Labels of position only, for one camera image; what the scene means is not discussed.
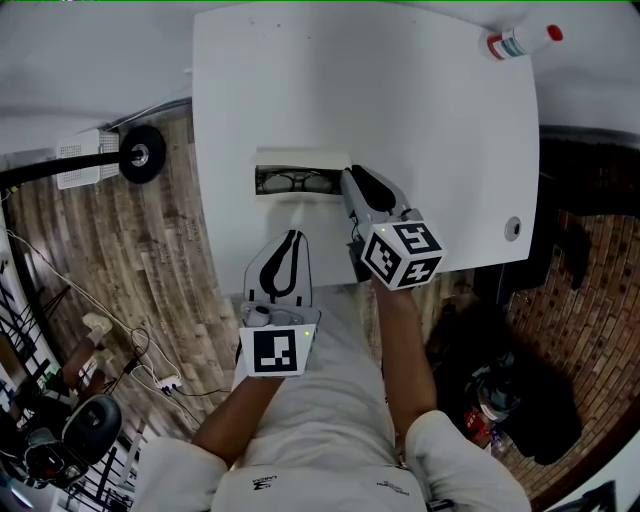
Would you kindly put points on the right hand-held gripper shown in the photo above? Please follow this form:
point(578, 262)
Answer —
point(405, 250)

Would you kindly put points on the white glasses case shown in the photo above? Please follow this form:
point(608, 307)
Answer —
point(300, 157)

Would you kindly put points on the black padded chair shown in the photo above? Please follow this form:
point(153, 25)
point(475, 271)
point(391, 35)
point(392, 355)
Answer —
point(92, 430)

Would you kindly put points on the plastic bottle with red cap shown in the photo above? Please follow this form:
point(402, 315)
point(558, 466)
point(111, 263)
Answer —
point(515, 42)

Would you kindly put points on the blue and brown bag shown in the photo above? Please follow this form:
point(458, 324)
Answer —
point(495, 395)

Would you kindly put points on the small white power strip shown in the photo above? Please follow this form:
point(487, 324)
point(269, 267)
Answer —
point(168, 383)

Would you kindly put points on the person's right forearm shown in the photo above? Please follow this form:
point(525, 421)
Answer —
point(405, 360)

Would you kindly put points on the black-framed eyeglasses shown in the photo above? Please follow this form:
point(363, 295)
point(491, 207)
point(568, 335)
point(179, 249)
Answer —
point(277, 182)

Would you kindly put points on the person's white t-shirt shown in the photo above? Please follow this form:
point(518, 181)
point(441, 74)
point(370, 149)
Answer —
point(330, 400)

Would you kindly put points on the black office chair with clothes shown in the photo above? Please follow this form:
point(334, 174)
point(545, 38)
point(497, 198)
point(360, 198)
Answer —
point(545, 400)

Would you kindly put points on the white perforated plastic box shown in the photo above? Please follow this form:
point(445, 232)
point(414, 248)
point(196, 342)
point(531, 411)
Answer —
point(80, 150)

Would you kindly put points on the person's left forearm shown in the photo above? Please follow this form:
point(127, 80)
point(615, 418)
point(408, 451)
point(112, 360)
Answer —
point(235, 420)

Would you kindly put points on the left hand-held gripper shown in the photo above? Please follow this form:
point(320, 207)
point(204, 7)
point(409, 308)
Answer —
point(272, 350)

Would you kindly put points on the black coat rack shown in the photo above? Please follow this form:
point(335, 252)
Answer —
point(145, 152)

